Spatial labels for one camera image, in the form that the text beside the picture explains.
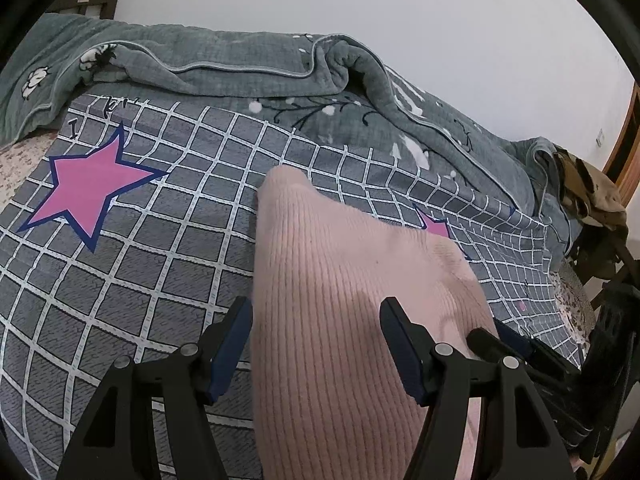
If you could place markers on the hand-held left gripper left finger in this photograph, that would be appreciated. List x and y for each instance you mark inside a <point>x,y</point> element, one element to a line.
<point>232,345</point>

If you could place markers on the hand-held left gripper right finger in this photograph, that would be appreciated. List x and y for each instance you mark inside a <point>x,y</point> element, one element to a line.
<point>402,345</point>

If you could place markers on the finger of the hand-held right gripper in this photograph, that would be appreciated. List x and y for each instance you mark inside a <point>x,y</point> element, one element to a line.
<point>550,362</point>
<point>485,341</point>

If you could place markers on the pink knitted sweater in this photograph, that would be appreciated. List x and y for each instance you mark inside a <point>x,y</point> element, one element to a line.
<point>325,285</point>

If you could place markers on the wooden chair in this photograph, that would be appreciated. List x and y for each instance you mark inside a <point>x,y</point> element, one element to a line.
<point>600,255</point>

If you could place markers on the grey checked star bed sheet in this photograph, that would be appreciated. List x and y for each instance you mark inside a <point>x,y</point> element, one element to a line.
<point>175,240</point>

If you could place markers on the camouflage cloth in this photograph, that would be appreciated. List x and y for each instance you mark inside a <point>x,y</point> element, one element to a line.
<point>590,190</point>

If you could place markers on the grey-green quilt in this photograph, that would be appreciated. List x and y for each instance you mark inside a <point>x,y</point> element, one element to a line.
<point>240,70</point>

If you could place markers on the floral bed sheet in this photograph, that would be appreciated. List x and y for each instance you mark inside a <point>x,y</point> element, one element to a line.
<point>20,165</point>

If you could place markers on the wooden headboard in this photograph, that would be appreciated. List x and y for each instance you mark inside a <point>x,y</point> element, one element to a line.
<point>85,6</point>

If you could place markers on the wooden door frame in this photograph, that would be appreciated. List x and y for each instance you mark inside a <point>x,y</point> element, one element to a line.
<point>625,150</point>

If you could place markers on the white wall switch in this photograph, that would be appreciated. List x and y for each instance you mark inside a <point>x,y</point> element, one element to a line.
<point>600,137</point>

